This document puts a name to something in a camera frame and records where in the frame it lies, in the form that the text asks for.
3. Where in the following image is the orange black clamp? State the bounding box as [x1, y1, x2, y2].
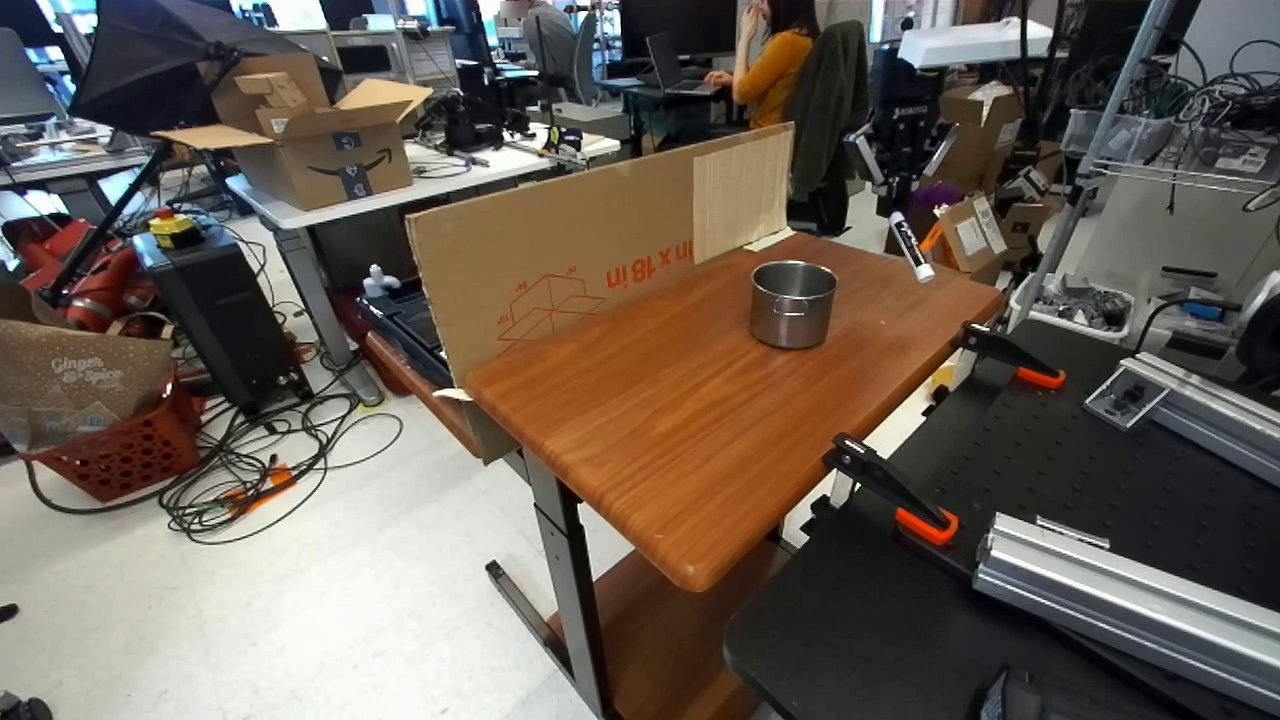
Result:
[825, 434, 960, 547]
[960, 322, 1068, 390]

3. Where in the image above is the brown paper bag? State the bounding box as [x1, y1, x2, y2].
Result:
[0, 319, 172, 450]

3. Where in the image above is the red plastic basket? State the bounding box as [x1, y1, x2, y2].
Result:
[37, 389, 205, 499]

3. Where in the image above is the black and white Expo marker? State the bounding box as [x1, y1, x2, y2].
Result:
[889, 211, 937, 282]

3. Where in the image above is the brown cardboard panel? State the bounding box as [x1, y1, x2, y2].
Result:
[403, 152, 693, 383]

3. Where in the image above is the silver aluminium extrusion rail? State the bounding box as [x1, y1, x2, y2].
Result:
[973, 513, 1280, 711]

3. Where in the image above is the orange black clamp near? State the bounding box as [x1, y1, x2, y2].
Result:
[825, 434, 960, 547]

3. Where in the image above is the black computer tower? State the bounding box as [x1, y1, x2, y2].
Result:
[130, 227, 294, 416]

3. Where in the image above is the person in yellow top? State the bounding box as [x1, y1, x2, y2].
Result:
[704, 0, 814, 129]

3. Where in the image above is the small steel pot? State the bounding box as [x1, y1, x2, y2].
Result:
[749, 258, 840, 350]

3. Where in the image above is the light wooden board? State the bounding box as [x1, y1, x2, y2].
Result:
[693, 125, 791, 258]

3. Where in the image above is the orange black clamp far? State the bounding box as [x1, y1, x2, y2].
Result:
[960, 322, 1068, 390]

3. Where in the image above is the open cardboard Amazon box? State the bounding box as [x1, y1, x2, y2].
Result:
[165, 51, 430, 207]

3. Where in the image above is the black perforated base board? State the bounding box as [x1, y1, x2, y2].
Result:
[723, 322, 1280, 720]

